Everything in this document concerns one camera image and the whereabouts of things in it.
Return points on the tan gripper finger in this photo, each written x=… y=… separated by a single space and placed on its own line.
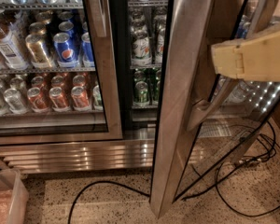
x=254 y=59

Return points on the glass fridge door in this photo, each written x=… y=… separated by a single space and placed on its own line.
x=228 y=112
x=38 y=101

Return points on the steel fridge base grille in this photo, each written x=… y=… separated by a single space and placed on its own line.
x=99 y=151

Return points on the silver blue can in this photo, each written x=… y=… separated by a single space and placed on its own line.
x=243 y=27

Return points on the diet dew can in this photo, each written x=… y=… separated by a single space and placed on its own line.
x=141 y=53
x=159 y=45

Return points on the front diet dew can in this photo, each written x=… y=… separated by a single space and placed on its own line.
x=141 y=53

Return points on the green soda can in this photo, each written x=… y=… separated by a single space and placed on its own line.
x=141 y=93

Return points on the red soda can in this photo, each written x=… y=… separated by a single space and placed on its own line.
x=80 y=98

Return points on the blue pepsi can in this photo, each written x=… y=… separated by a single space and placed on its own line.
x=66 y=50

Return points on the gold soda can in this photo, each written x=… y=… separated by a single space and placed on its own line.
x=40 y=54

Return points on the brown tea bottle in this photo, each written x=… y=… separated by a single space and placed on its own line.
x=12 y=49

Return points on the clear plastic bin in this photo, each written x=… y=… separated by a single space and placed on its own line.
x=13 y=197

